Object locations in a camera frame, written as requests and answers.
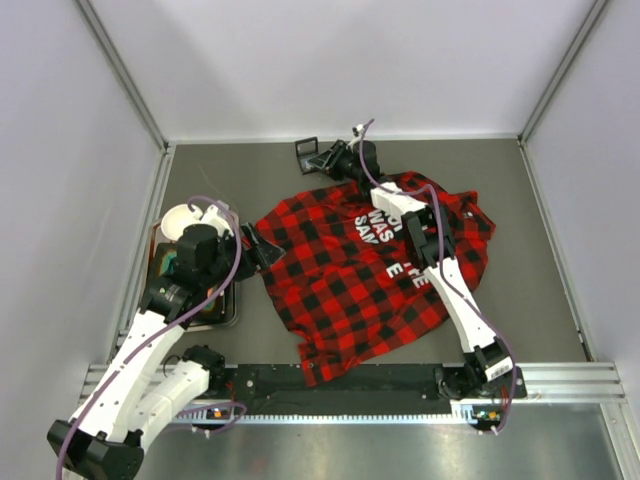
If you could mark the white bowl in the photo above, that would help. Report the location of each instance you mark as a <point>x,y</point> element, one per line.
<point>177,219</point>

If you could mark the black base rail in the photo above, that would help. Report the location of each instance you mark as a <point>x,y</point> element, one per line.
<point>383,389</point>

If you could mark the metal tray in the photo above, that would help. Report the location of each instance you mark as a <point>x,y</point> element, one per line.
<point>191,267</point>

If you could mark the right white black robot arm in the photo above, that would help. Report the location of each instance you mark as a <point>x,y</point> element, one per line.
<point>430,245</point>

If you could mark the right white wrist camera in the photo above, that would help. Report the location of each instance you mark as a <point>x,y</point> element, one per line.
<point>359,132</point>

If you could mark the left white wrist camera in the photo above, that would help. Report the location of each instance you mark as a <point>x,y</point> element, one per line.
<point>217,216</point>

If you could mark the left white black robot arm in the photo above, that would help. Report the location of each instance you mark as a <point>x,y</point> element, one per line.
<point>108,436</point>

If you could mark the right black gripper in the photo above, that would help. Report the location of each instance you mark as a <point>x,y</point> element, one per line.
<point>333,158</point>

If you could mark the red black plaid shirt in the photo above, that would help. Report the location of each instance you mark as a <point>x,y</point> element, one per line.
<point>344,284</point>

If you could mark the small black open box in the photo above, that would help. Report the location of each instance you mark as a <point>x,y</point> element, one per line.
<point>304,148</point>

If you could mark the green black square dish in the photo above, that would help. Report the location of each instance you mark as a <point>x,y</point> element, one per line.
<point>213,313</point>

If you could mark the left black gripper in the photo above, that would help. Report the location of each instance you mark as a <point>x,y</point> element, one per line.
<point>251,247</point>

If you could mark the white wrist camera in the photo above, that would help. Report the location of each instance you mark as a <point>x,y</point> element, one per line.
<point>359,132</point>
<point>217,216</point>

